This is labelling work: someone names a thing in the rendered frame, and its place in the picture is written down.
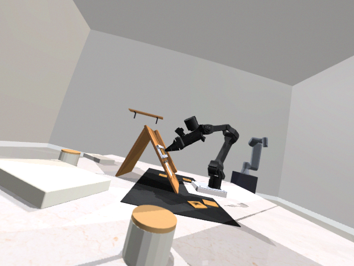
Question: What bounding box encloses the cream rectangular block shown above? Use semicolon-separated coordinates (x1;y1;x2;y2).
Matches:
83;153;115;164

